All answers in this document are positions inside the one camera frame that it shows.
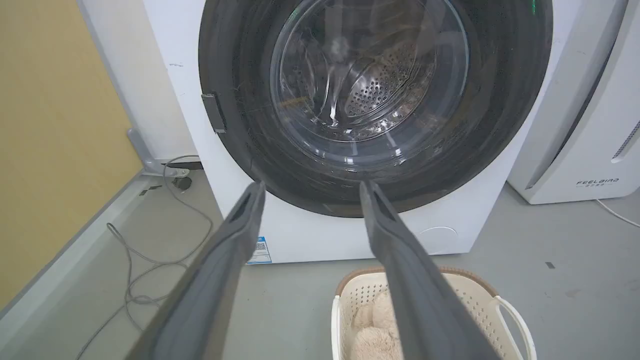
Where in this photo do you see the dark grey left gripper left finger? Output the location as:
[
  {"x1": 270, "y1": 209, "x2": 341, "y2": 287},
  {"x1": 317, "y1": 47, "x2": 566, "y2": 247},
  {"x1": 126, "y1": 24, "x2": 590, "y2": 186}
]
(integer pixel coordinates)
[{"x1": 126, "y1": 181, "x2": 267, "y2": 360}]

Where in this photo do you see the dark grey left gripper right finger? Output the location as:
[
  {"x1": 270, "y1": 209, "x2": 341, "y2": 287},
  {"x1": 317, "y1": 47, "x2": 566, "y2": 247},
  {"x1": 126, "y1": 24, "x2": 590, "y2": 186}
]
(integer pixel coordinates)
[{"x1": 359, "y1": 180, "x2": 502, "y2": 360}]

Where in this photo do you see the white front-load washing machine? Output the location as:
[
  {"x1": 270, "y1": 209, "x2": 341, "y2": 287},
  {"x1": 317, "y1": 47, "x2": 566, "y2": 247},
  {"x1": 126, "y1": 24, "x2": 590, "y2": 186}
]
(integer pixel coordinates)
[{"x1": 142, "y1": 0, "x2": 586, "y2": 265}]

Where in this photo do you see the black round washer door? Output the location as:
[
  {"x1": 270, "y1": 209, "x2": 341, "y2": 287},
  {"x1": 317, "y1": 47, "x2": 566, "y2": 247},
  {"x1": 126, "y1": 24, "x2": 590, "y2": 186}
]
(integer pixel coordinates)
[{"x1": 198, "y1": 0, "x2": 554, "y2": 219}]

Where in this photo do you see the white perforated laundry basket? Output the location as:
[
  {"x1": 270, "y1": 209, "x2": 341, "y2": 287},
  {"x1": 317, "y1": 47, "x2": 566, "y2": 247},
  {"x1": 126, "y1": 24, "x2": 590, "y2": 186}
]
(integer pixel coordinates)
[{"x1": 331, "y1": 266, "x2": 538, "y2": 360}]

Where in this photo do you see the beige plush toy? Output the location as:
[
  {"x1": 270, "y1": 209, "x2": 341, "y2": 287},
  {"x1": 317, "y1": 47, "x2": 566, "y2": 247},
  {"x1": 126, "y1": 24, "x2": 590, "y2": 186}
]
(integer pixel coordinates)
[{"x1": 348, "y1": 291, "x2": 405, "y2": 360}]

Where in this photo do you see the blue white energy label sticker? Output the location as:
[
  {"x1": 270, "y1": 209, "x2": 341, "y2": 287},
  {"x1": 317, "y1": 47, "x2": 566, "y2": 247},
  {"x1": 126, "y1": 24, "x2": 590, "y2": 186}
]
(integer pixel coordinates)
[{"x1": 247, "y1": 236, "x2": 273, "y2": 265}]

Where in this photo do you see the white air purifier appliance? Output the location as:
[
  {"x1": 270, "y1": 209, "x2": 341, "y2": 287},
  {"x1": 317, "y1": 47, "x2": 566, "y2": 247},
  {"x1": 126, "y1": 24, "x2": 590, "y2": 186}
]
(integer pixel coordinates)
[{"x1": 506, "y1": 0, "x2": 640, "y2": 205}]

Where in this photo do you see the grey power cable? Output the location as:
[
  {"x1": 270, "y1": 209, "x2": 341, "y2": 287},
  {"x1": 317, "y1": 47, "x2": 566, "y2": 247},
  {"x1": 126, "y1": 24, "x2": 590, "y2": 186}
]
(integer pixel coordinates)
[{"x1": 75, "y1": 155, "x2": 215, "y2": 360}]

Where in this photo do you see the white thin cable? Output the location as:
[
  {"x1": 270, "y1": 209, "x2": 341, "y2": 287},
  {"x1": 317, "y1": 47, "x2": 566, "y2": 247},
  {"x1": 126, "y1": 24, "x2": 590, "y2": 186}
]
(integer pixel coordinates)
[{"x1": 595, "y1": 199, "x2": 640, "y2": 229}]

